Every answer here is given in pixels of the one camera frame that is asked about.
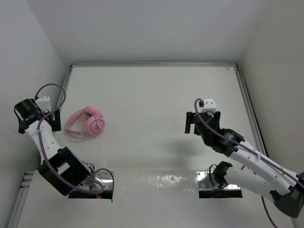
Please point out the pink headphones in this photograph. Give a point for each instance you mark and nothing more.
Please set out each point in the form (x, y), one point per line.
(92, 121)

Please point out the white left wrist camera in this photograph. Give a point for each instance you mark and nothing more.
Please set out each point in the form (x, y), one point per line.
(44, 104)

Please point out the metal base plate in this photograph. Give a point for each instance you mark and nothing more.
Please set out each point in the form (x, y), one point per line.
(102, 180)
(205, 184)

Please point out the aluminium table frame rail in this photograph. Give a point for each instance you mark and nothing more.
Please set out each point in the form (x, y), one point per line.
(144, 143)

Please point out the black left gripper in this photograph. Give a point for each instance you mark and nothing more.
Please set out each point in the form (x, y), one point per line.
(55, 123)

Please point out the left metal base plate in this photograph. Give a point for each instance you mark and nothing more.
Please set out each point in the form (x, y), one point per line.
(102, 180)

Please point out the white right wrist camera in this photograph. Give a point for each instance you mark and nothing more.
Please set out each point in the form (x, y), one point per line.
(207, 105)

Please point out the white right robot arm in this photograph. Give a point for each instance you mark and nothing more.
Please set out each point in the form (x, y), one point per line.
(280, 186)

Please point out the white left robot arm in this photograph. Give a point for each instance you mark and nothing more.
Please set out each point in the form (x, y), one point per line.
(59, 166)

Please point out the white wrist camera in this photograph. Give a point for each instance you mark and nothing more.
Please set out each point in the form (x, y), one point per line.
(44, 104)
(207, 105)

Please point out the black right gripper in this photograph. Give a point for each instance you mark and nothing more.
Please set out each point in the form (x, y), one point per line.
(189, 115)

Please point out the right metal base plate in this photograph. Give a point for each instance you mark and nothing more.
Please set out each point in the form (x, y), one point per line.
(205, 184)

